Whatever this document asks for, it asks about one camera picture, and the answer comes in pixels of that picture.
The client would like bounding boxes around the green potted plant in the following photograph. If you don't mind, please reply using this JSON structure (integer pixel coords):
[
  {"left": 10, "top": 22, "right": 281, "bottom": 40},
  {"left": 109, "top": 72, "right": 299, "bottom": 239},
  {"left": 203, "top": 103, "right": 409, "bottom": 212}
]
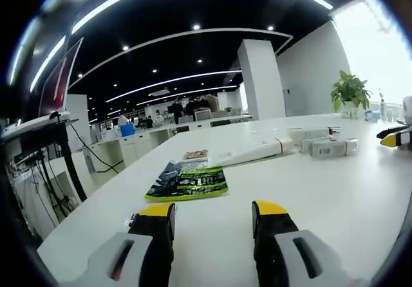
[{"left": 330, "top": 69, "right": 374, "bottom": 119}]

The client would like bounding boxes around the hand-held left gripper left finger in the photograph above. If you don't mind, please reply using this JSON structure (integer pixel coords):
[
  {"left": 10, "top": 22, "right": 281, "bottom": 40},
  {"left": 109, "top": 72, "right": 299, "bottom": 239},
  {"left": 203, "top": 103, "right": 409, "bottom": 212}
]
[{"left": 82, "top": 202, "right": 177, "bottom": 287}]

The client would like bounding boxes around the white office desk row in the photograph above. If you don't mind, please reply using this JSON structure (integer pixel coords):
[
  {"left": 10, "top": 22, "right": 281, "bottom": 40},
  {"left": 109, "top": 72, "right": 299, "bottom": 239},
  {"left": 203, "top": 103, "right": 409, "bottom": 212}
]
[{"left": 82, "top": 113, "right": 255, "bottom": 174}]

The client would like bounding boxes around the black cable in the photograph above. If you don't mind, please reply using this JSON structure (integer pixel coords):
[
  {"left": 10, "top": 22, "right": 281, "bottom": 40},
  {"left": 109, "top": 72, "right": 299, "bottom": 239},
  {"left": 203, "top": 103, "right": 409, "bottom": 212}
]
[{"left": 71, "top": 124, "right": 120, "bottom": 174}]

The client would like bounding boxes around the small brown printed packet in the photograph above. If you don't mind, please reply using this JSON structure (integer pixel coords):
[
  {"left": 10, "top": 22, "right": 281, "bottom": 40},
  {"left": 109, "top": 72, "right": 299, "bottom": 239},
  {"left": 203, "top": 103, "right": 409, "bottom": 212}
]
[{"left": 183, "top": 150, "right": 210, "bottom": 160}]

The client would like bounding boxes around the clear spray bottle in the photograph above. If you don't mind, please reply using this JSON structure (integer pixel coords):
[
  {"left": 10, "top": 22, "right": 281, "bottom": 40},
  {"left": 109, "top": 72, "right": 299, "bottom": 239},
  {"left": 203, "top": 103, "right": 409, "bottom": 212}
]
[{"left": 379, "top": 88, "right": 388, "bottom": 121}]

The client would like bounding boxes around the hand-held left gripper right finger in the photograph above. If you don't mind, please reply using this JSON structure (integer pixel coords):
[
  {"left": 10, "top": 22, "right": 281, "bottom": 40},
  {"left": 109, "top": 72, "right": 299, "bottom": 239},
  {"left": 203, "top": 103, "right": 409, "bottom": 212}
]
[{"left": 250, "top": 199, "right": 352, "bottom": 287}]

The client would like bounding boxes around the green and black printed packet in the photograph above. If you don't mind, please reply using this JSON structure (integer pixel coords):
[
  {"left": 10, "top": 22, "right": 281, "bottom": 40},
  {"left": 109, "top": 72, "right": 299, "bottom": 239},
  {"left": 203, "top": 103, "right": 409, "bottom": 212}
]
[{"left": 144, "top": 160, "right": 230, "bottom": 203}]

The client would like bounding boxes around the white skincare box grey label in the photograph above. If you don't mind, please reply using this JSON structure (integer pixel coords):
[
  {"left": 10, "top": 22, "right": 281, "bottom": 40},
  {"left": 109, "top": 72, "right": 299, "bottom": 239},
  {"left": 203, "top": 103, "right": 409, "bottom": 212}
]
[{"left": 300, "top": 138, "right": 360, "bottom": 157}]

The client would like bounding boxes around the white laptop tray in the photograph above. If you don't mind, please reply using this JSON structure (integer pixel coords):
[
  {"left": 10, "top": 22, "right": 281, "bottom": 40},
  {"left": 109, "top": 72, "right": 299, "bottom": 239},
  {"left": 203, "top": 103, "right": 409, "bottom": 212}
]
[{"left": 0, "top": 111, "right": 80, "bottom": 140}]

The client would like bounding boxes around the blue storage box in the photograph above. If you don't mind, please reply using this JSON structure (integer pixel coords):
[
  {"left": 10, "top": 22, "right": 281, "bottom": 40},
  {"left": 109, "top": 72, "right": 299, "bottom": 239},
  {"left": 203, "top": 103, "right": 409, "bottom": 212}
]
[{"left": 119, "top": 123, "right": 138, "bottom": 138}]

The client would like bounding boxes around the long white skincare tube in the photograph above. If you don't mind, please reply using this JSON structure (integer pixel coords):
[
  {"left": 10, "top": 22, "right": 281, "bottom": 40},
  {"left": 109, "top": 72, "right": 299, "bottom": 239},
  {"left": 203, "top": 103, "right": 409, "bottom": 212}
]
[{"left": 209, "top": 138, "right": 295, "bottom": 167}]

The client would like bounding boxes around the red and dark monitor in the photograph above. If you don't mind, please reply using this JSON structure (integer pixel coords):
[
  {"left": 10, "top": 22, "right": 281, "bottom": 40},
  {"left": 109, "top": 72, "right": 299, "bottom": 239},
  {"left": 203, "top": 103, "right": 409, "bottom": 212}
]
[{"left": 37, "top": 37, "right": 85, "bottom": 118}]

